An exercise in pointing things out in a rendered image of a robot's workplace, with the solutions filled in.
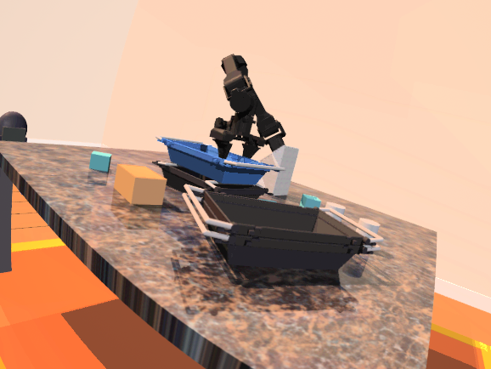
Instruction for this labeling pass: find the orange block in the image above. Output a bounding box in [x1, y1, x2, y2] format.
[114, 164, 167, 205]

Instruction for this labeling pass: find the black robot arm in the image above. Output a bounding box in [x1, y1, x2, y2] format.
[214, 54, 286, 152]

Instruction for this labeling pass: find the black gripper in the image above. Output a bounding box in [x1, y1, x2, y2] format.
[209, 112, 266, 159]

